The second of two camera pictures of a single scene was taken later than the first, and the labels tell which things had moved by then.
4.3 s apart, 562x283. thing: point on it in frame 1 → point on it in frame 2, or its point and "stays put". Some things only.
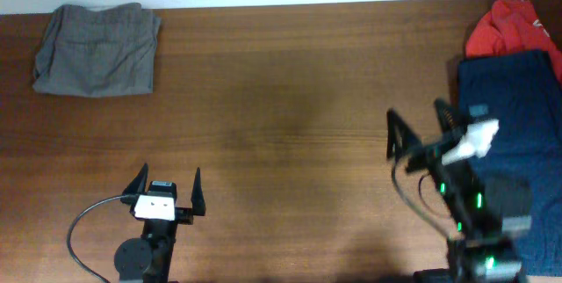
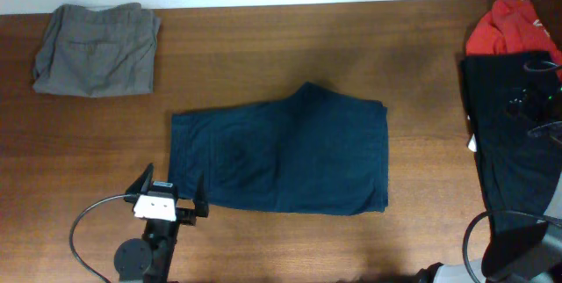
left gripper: [185, 216] stays put
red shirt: [512, 25] stays put
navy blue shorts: [523, 90] → [321, 152]
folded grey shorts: [97, 51] stays put
